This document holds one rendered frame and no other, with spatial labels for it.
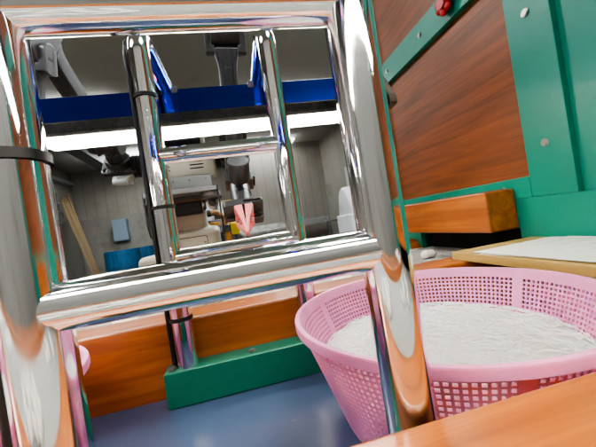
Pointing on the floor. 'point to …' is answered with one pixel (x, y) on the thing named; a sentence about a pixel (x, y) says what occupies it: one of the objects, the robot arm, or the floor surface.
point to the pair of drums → (126, 258)
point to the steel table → (285, 225)
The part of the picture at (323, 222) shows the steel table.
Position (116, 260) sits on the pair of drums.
